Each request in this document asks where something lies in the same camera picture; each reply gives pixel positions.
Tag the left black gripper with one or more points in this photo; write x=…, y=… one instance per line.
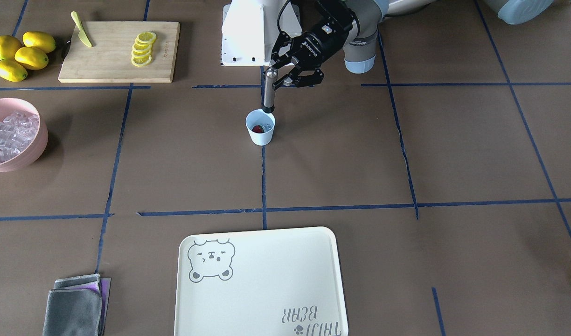
x=321, y=41

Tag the steel muddler black tip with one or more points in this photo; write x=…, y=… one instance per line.
x=268, y=91

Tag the clear ice cube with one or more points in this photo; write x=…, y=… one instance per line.
x=267, y=127

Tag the red strawberry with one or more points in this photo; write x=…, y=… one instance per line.
x=257, y=129

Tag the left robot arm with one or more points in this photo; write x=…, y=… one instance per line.
x=360, y=53

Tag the light blue cup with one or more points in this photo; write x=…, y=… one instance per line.
x=259, y=117

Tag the pile of ice cubes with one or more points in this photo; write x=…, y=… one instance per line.
x=17, y=131

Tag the lemon slices row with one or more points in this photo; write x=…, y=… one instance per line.
x=142, y=49

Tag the bamboo cutting board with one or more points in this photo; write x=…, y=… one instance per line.
x=109, y=59

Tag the yellow green knife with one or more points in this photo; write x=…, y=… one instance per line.
x=82, y=34

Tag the cream bear tray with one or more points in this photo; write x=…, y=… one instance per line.
x=281, y=282

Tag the pink bowl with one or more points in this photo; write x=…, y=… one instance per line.
x=36, y=147

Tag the grey folded cloth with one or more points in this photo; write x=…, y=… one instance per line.
x=77, y=306

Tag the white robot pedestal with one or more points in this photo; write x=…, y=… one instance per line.
x=249, y=30

